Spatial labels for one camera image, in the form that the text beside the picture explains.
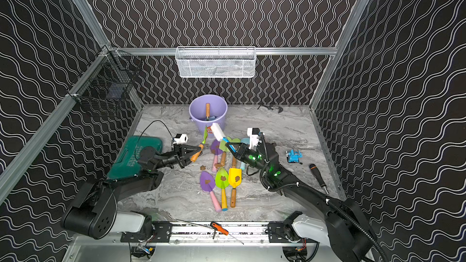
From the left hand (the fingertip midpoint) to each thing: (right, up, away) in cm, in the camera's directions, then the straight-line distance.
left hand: (203, 154), depth 71 cm
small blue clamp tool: (+42, -4, +21) cm, 47 cm away
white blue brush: (+5, +8, +8) cm, 12 cm away
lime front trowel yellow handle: (+6, -16, +18) cm, 25 cm away
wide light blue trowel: (+18, +2, +30) cm, 35 cm away
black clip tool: (+37, +22, +50) cm, 66 cm away
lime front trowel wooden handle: (-3, +19, +35) cm, 40 cm away
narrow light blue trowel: (-1, +15, +36) cm, 39 cm away
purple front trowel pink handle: (-1, -17, +18) cm, 25 cm away
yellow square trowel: (+12, -15, +20) cm, 28 cm away
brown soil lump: (-4, -11, +22) cm, 25 cm away
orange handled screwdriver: (+5, -31, +5) cm, 32 cm away
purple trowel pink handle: (+2, -3, +29) cm, 29 cm away
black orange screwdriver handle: (+52, -11, +20) cm, 57 cm away
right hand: (+9, +3, +4) cm, 10 cm away
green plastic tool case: (-41, -9, +19) cm, 46 cm away
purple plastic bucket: (-9, +19, +30) cm, 37 cm away
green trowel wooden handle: (+12, -8, +24) cm, 28 cm away
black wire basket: (-55, +38, +27) cm, 72 cm away
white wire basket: (0, +51, +43) cm, 66 cm away
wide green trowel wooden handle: (+6, -5, +25) cm, 26 cm away
